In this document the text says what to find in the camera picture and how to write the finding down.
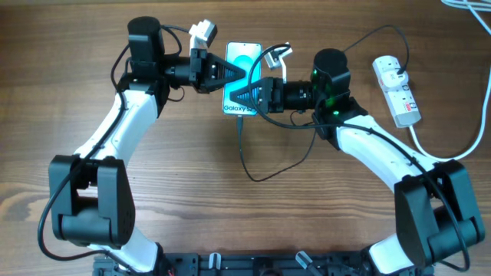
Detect blue Galaxy smartphone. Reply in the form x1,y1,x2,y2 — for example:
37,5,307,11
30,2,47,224
222,41,262,117

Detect black charger cable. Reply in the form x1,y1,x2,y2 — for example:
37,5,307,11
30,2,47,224
236,25,410,182

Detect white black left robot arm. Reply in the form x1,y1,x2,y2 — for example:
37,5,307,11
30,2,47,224
41,16,245,275

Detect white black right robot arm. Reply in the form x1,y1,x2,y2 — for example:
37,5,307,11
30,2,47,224
224,44,485,275

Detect white USB charger plug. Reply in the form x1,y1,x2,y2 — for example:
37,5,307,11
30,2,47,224
377,70,409,91

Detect white power strip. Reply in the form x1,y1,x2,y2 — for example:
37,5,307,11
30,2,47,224
372,55,421,128

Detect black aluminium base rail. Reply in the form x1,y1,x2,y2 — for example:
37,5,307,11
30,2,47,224
91,251,435,276

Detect white power strip cord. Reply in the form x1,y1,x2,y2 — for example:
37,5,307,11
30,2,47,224
408,0,491,163

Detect white bundled cable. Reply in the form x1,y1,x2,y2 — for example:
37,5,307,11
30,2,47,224
440,0,491,12

